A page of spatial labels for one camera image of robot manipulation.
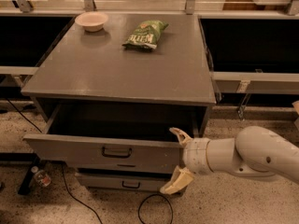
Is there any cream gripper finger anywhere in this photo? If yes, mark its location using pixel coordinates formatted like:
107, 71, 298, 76
160, 166, 194, 195
169, 127, 192, 147

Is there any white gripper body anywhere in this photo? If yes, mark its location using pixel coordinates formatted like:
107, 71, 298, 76
183, 138, 212, 175

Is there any grey top drawer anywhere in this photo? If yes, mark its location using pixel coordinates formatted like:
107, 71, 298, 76
24, 104, 198, 174

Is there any grey drawer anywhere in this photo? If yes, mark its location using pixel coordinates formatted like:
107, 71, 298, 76
75, 173, 168, 192
24, 104, 198, 174

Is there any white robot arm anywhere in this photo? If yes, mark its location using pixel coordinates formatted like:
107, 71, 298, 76
160, 126, 299, 195

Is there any grey drawer cabinet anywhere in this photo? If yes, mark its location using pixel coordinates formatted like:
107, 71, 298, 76
21, 14, 216, 180

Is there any grey bottom drawer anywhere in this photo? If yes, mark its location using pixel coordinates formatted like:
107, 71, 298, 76
75, 173, 168, 192

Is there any green chip bag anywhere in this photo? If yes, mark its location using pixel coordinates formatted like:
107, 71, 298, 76
122, 20, 168, 49

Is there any plastic bottle on floor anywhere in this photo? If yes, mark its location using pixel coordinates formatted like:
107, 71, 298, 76
31, 166, 51, 188

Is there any beige bowl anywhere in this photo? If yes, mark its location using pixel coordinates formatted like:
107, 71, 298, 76
75, 11, 108, 32

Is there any black metal leg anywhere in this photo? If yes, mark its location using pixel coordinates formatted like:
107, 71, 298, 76
18, 164, 35, 195

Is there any black loop cable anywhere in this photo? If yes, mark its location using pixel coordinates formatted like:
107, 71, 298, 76
137, 193, 174, 224

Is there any black floor cable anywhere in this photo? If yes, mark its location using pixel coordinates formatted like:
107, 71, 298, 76
6, 98, 104, 224

